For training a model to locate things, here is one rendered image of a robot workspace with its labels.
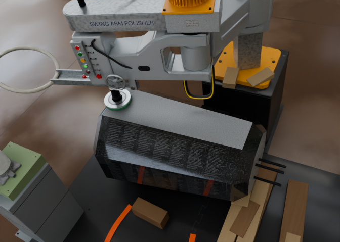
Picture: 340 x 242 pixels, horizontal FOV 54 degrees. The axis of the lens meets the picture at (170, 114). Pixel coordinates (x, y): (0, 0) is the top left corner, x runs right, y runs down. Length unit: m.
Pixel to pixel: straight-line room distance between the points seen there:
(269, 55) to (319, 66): 1.25
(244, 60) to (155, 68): 0.89
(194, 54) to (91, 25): 0.64
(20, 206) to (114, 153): 0.74
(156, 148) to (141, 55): 0.72
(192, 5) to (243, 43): 0.91
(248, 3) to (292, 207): 1.62
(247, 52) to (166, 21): 1.02
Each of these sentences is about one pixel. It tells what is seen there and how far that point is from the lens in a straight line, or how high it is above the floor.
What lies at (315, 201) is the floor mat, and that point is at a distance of 3.07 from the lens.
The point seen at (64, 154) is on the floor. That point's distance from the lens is 3.65.
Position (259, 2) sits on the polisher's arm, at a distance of 2.44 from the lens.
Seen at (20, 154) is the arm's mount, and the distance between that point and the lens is 2.62.
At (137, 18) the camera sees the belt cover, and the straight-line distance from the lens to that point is 1.97.
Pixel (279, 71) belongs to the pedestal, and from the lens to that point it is 2.93.
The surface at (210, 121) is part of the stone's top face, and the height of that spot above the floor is 0.83.
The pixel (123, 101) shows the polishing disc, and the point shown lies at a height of 0.88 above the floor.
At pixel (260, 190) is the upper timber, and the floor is 0.20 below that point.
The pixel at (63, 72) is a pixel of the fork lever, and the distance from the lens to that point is 2.72.
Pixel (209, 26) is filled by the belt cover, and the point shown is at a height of 1.62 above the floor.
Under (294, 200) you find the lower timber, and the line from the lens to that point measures 2.96.
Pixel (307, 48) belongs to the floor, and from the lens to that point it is 4.41.
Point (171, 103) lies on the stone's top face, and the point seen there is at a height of 0.83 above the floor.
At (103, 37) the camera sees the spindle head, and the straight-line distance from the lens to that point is 2.18.
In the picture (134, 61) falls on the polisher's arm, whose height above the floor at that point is 1.34.
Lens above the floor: 2.68
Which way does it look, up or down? 48 degrees down
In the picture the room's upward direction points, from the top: 12 degrees counter-clockwise
